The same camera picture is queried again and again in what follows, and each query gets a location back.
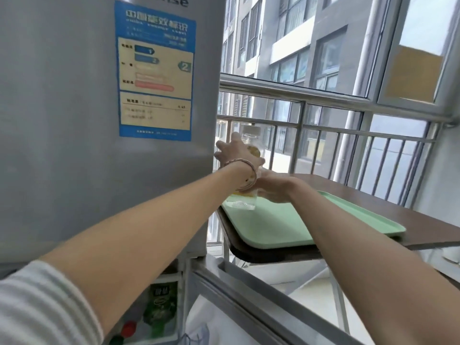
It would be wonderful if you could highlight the silver refrigerator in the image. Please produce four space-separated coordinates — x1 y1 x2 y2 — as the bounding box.
0 0 228 265

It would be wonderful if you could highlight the person's left hand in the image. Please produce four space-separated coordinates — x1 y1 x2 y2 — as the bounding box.
214 132 265 173

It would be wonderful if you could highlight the red capped bottle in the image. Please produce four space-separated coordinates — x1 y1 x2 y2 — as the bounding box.
120 321 138 339

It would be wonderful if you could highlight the light green plastic tray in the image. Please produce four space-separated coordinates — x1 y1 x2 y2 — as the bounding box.
221 190 407 250

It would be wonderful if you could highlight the person's left forearm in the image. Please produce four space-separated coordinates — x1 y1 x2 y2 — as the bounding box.
39 162 258 342

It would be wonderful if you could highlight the blue energy label sticker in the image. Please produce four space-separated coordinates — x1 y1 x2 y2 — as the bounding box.
114 0 197 142

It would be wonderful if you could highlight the grey striped sleeve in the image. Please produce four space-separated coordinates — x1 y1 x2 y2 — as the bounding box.
0 260 105 345

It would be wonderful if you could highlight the metal balcony railing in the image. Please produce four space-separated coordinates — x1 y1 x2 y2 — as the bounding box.
216 73 460 209

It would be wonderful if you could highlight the clear jar with white lid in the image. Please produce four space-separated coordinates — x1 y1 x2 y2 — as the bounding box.
230 124 269 209

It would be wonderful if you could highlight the grey building outside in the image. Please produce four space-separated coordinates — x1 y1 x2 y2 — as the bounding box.
220 0 381 166

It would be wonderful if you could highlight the pink bead bracelet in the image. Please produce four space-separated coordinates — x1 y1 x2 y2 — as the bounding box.
223 159 260 192

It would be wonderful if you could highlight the clear plastic wrapper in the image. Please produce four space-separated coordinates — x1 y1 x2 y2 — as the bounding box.
225 199 256 212

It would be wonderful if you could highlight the white framed window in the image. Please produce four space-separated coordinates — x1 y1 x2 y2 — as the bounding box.
375 0 460 117

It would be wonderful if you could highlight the green drink bottle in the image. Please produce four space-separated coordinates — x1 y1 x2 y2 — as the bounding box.
143 283 179 338

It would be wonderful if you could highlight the person's right hand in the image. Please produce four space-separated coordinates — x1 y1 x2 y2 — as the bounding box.
256 169 307 205

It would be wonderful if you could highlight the open refrigerator door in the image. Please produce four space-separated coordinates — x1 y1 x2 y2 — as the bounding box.
187 258 363 345

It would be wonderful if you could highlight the grey drain pipe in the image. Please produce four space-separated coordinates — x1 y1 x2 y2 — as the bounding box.
337 0 393 184

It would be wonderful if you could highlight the person's right forearm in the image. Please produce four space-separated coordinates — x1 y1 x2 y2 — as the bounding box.
287 178 460 345

